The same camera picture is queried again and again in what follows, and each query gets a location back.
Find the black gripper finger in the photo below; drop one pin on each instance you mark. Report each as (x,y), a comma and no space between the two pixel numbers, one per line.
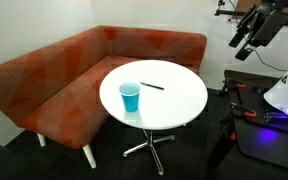
(242,30)
(245,53)

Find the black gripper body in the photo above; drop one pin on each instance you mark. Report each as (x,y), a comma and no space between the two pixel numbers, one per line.
(267,26)

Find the black pen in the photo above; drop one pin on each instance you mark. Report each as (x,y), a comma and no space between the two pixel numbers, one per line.
(152,86)

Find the light blue plastic cup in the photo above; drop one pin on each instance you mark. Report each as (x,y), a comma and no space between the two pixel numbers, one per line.
(130,100)

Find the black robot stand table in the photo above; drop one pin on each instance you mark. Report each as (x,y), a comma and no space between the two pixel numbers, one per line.
(267,143)

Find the orange patterned corner sofa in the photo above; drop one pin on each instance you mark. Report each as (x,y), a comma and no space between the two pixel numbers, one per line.
(50,86)

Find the white round pedestal table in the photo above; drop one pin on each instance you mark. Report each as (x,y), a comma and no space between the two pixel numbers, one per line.
(157,96)

